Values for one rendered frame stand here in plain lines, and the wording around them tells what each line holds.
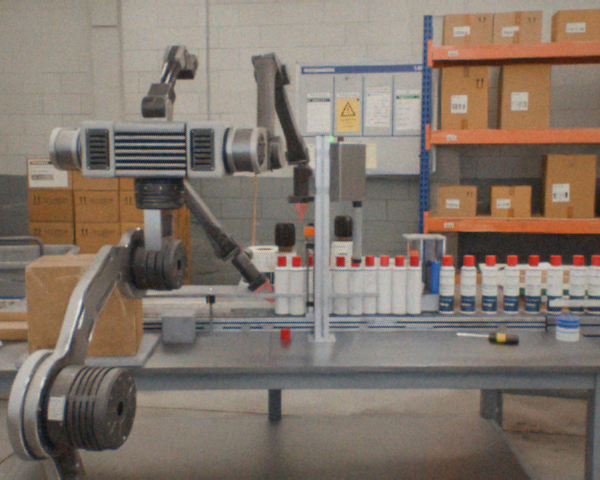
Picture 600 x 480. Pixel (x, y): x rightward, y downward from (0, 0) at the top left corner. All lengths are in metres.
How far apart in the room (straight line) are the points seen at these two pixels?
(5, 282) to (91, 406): 3.13
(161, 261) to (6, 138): 6.19
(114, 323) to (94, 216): 3.85
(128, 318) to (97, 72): 5.58
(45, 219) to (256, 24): 2.66
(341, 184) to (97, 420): 1.13
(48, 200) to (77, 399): 4.59
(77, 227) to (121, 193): 0.45
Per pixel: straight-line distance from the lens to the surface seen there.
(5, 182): 8.19
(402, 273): 2.61
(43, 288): 2.28
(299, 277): 2.57
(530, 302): 2.74
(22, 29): 8.13
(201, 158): 2.00
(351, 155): 2.45
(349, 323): 2.59
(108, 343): 2.28
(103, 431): 1.69
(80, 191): 6.11
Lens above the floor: 1.45
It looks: 7 degrees down
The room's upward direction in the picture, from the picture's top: straight up
